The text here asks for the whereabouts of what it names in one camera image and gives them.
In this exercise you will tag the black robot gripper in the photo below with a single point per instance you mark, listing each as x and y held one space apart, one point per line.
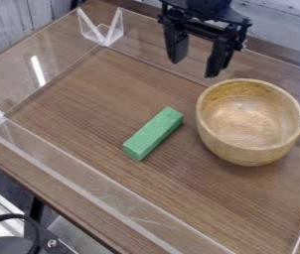
208 19

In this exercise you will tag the green rectangular block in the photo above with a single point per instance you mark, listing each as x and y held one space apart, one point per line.
146 139

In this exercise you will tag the brown wooden bowl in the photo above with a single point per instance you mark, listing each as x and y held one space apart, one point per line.
248 121

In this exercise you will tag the black table leg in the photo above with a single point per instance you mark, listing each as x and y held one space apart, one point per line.
36 209

